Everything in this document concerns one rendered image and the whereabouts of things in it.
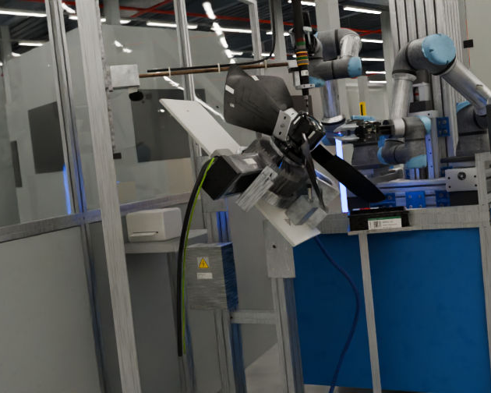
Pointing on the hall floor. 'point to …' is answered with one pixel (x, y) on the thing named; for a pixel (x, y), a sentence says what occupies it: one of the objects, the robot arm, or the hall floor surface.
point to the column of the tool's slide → (108, 196)
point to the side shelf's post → (181, 327)
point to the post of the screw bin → (369, 313)
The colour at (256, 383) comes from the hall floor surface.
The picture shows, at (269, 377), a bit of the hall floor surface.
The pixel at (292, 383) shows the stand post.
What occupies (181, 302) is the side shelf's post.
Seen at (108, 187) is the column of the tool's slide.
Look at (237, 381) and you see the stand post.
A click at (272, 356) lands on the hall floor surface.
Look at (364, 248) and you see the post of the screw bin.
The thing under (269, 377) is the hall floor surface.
